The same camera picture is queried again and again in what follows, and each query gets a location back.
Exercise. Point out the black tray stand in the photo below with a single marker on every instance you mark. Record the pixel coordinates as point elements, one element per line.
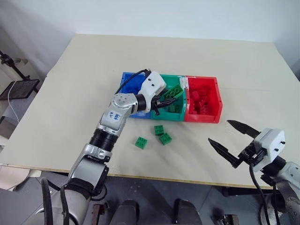
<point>18,89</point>

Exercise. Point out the blue plastic bin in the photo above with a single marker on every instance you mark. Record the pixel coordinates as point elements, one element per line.
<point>126,77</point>

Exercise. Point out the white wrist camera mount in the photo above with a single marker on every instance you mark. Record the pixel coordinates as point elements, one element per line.
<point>272,143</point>
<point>151,85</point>

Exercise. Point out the white label on bin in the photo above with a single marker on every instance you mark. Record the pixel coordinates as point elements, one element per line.
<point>184,82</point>

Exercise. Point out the black table frame bar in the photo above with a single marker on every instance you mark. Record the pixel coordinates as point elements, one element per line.
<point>248,191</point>

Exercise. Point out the small green toy block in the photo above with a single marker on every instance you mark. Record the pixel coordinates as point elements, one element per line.
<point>165,138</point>
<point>174,108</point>
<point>159,130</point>
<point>141,142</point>

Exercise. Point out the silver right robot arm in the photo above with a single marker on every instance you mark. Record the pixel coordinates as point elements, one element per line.
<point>291,173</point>

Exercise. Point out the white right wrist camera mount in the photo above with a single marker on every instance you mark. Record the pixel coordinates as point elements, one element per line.
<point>272,143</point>

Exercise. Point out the red plastic bin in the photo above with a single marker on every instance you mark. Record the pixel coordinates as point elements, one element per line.
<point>202,118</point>

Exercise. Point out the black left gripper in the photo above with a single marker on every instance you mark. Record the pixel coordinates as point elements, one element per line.
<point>156,102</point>

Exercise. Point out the long green toy block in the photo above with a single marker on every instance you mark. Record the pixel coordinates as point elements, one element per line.
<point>173,91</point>

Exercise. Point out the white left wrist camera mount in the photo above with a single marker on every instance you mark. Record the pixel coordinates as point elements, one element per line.
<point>151,85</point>

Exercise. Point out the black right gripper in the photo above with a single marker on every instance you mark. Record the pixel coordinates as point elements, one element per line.
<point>252,153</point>

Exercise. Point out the green plastic bin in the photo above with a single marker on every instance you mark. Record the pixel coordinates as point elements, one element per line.
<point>174,116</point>

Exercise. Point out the dark rounded shape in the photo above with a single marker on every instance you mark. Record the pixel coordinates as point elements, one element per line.
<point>186,212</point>
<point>126,212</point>

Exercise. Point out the red toy block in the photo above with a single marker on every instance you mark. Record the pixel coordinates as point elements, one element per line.
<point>194,96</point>
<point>200,105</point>

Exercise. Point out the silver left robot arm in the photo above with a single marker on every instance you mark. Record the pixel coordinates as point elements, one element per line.
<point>112,117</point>

